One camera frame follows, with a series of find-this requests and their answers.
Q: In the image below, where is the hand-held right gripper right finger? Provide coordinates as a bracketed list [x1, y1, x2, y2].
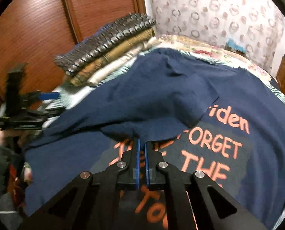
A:
[144, 142, 269, 230]

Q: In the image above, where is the ring patterned curtain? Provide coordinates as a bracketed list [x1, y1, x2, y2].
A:
[146, 0, 285, 65]

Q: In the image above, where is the tan folded cloth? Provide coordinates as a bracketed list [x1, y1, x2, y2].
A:
[69, 27, 156, 87]

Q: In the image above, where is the cream folded cloth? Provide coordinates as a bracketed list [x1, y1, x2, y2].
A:
[85, 36, 158, 87]

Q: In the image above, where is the person's left hand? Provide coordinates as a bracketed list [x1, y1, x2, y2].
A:
[0, 127, 31, 148]

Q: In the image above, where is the navy printed t-shirt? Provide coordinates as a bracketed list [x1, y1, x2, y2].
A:
[23, 48, 285, 230]

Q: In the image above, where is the blue crumpled item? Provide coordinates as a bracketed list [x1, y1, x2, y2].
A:
[225, 38, 247, 54]

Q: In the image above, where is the leaf printed bedsheet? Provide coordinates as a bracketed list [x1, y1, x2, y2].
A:
[40, 49, 285, 130]

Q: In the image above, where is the person's dark clothing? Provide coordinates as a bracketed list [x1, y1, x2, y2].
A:
[0, 135, 35, 230]

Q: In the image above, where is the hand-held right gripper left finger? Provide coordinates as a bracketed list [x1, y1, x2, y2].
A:
[19, 137, 141, 230]

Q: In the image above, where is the wooden louvred wardrobe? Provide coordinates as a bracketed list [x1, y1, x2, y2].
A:
[0, 0, 146, 106]

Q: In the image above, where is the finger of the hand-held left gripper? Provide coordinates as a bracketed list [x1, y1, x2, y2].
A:
[37, 108, 66, 121]
[27, 90, 63, 102]

